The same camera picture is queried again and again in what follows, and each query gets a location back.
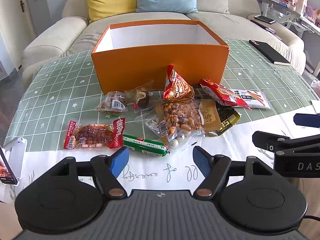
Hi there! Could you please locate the tan snack packet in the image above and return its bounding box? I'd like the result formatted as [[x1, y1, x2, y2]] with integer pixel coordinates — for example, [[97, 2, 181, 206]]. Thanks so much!
[[200, 99, 221, 133]]

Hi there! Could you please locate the green sausage stick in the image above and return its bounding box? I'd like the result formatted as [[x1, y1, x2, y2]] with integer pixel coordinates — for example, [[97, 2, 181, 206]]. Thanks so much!
[[123, 134, 170, 157]]

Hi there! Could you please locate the black remote on sofa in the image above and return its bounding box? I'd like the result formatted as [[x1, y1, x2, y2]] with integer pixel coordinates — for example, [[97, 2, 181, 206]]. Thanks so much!
[[250, 20, 276, 34]]

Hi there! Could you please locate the white door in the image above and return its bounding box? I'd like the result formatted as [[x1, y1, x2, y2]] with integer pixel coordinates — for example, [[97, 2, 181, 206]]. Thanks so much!
[[1, 0, 36, 69]]

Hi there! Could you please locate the white biscuit stick packet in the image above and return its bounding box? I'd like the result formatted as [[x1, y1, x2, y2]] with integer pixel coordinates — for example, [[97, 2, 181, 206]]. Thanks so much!
[[231, 89, 271, 109]]

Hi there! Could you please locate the white candy balls bag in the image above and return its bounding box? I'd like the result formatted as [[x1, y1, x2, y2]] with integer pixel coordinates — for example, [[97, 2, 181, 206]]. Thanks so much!
[[144, 118, 204, 152]]

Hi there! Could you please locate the red dried meat packet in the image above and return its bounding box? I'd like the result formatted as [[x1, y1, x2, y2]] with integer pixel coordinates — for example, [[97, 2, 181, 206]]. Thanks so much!
[[63, 118, 125, 150]]

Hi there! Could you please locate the beige fabric sofa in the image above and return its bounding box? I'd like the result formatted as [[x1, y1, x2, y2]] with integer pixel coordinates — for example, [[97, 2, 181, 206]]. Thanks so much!
[[22, 0, 306, 88]]

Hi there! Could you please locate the clear bag brown pastry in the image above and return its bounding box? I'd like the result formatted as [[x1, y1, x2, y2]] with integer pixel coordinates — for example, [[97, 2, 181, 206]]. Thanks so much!
[[95, 91, 127, 116]]

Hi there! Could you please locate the smartphone on sofa arm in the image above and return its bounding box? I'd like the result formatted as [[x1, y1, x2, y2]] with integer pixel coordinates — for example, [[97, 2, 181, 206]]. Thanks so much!
[[254, 15, 276, 24]]

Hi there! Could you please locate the dark green gold packet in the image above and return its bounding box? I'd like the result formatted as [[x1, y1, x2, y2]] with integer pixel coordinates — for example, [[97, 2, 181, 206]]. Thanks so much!
[[207, 103, 240, 137]]

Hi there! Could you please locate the orange cardboard box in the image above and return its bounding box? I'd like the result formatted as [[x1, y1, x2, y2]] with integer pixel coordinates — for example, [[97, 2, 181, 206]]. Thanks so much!
[[91, 20, 230, 93]]

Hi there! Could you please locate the white study desk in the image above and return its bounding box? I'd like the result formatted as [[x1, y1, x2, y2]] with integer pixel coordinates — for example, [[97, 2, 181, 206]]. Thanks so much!
[[260, 0, 319, 76]]

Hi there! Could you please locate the black notebook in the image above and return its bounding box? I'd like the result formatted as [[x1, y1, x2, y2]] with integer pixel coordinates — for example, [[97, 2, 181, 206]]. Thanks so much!
[[249, 40, 290, 66]]

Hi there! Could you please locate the orange fries snack bag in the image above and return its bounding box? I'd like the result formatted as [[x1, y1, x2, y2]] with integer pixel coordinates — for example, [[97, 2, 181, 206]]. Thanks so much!
[[162, 65, 195, 102]]

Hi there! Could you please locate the green checked tablecloth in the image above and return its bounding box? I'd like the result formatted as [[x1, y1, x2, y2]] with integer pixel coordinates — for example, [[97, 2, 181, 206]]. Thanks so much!
[[6, 40, 317, 152]]

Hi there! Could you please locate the red snack packet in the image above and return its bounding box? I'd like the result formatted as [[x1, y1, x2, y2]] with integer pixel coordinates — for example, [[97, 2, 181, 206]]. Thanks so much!
[[200, 79, 251, 110]]

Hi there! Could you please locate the peanut snack bag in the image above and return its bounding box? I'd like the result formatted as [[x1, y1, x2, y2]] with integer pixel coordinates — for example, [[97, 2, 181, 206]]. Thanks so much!
[[156, 100, 203, 135]]

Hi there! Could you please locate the clear bag chocolate cake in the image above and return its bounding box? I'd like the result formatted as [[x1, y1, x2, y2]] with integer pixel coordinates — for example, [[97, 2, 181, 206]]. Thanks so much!
[[125, 80, 153, 113]]

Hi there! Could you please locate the smartphone on white stand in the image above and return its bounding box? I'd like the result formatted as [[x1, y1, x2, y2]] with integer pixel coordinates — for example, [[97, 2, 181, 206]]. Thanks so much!
[[0, 137, 28, 186]]

